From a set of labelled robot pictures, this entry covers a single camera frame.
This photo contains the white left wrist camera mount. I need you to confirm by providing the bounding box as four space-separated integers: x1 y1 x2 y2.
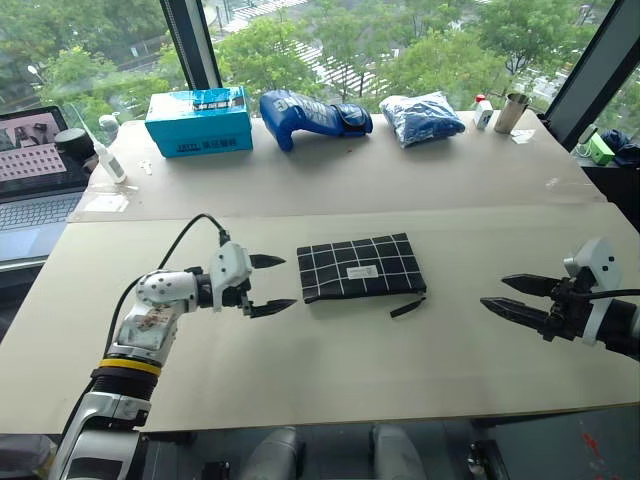
209 240 254 314

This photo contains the blue garment in plastic bag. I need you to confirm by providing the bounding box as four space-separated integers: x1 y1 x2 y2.
377 90 467 150

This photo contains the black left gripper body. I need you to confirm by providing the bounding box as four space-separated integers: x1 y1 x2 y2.
221 277 257 318

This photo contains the blue boxing glove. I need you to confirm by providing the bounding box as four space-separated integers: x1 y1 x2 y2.
258 89 375 153

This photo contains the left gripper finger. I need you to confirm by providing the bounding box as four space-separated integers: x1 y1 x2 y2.
248 298 300 320
249 253 288 271

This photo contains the dark blue cloth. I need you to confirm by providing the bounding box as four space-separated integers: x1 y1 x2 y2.
599 128 640 169

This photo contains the black grid-pattern pouch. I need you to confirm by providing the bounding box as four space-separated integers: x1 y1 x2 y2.
295 231 429 319

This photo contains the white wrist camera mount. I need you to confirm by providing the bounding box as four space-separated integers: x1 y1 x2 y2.
209 240 254 314
563 236 624 348

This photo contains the grey laptop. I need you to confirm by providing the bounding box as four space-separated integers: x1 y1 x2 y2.
0 104 95 265

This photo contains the steel cup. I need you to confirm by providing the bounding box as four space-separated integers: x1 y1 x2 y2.
493 92 532 136

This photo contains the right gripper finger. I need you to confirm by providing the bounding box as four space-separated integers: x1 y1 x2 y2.
479 296 552 335
500 272 560 297

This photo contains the black caster wheel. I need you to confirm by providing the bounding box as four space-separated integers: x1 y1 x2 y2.
466 438 502 480

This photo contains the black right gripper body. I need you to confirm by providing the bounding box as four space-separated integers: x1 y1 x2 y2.
541 274 602 345

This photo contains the dark rounded shape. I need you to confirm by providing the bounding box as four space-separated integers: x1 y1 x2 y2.
369 423 427 480
243 426 307 480

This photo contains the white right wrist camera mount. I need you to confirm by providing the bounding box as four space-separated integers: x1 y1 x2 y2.
563 236 624 348

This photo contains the small white red-capped bottle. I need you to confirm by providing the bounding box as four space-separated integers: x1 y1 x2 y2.
471 93 494 132

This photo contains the white nozzle squeeze bottle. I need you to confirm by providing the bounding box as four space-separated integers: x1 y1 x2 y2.
74 106 128 184

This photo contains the flat clear plastic sheet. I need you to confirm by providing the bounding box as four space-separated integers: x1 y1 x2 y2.
82 191 134 213

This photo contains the blue cardboard shoe box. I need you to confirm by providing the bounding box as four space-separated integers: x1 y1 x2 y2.
144 85 255 160

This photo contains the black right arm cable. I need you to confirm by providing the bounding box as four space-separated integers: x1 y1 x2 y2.
573 287 640 303

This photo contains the black window frame post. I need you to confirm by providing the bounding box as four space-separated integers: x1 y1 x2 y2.
159 0 224 92
543 0 640 152

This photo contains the green and white box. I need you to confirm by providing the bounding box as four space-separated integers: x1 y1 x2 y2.
578 124 617 167

